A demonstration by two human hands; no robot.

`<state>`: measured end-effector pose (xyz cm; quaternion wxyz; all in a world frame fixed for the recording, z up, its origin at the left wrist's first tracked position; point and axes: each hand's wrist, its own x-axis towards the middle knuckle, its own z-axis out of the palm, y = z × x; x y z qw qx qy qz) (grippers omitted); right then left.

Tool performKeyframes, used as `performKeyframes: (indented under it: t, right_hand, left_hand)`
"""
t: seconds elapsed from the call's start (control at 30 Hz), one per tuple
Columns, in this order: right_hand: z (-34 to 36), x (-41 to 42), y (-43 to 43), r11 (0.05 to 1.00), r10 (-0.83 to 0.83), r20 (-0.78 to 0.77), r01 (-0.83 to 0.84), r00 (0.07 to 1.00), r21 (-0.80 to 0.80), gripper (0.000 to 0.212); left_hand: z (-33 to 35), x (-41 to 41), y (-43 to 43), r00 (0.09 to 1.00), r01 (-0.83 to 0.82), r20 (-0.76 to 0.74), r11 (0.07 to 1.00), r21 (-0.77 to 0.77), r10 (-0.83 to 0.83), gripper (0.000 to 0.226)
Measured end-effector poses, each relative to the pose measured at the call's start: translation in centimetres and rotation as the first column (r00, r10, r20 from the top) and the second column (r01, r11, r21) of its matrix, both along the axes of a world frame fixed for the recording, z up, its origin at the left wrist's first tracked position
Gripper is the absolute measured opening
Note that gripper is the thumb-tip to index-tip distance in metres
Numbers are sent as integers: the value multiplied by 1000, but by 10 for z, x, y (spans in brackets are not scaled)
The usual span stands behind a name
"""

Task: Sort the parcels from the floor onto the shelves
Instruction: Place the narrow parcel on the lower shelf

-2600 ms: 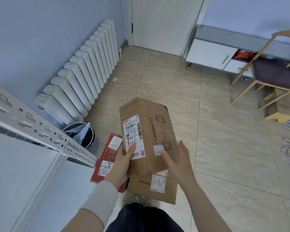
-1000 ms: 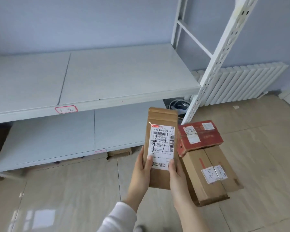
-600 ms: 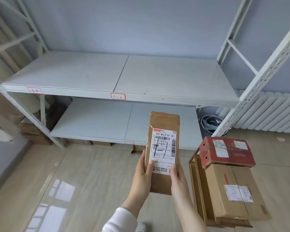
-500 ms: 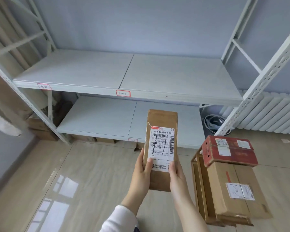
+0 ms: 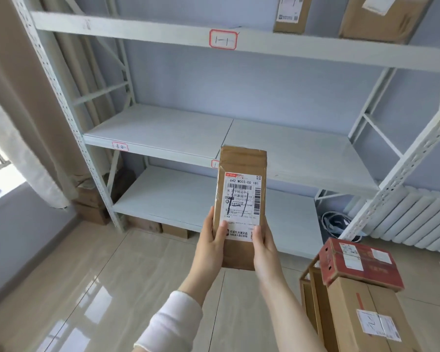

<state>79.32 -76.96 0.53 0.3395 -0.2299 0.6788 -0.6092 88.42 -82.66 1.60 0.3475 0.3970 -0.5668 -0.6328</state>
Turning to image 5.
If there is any person's left hand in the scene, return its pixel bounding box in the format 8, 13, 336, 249
181, 206, 229, 297

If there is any person's right hand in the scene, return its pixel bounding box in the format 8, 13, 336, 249
252, 225, 288, 290

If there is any box marked 1-2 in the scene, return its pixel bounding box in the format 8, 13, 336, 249
326, 276, 422, 352

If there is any narrow brown box marked 1-1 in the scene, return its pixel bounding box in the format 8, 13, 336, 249
212, 144, 267, 271

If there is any white metal shelf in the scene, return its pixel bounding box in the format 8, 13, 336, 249
9, 0, 440, 259

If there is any tall EMS cardboard box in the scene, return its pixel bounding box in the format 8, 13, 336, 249
273, 0, 313, 35

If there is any Orgamama cardboard box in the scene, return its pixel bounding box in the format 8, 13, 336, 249
338, 0, 435, 44

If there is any person's right forearm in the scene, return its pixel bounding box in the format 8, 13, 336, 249
260, 274, 338, 352

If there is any brown cardboard box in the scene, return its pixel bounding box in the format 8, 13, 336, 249
77, 181, 109, 209
72, 203, 111, 227
126, 215, 163, 234

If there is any white wristband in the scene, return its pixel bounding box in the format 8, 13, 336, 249
133, 290, 204, 352

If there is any black trash bin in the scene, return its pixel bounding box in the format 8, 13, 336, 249
321, 210, 364, 242

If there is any white radiator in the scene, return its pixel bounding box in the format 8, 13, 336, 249
346, 186, 440, 255

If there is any white sheer curtain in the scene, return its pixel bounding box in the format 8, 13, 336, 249
0, 88, 70, 209

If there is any beige curtain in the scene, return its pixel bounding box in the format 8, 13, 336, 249
0, 0, 122, 209

